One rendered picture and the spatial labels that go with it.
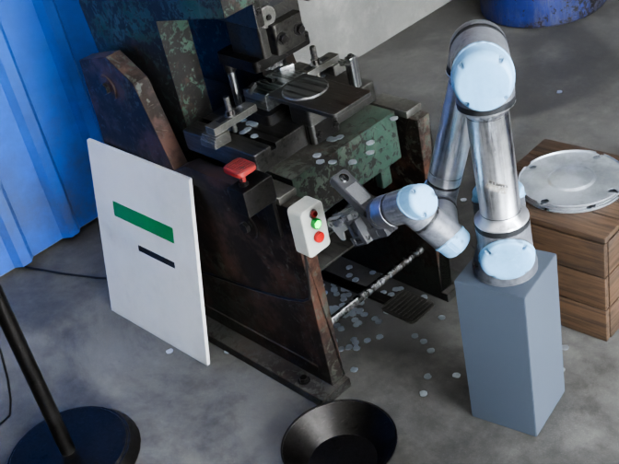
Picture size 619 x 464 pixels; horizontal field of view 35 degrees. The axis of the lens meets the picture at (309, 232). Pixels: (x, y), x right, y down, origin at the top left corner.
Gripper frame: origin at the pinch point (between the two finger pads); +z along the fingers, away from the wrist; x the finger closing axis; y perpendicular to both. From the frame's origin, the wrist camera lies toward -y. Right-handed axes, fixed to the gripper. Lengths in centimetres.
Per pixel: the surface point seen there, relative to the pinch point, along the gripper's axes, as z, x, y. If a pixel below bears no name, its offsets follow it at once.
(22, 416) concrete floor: 103, -62, 12
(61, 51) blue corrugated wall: 127, 21, -81
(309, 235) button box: 8.3, -2.0, 1.7
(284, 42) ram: 9.0, 20.6, -41.5
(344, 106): 2.1, 21.9, -20.5
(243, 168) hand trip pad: 6.8, -9.1, -20.8
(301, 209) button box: 5.9, -1.8, -5.0
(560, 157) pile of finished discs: 4, 81, 25
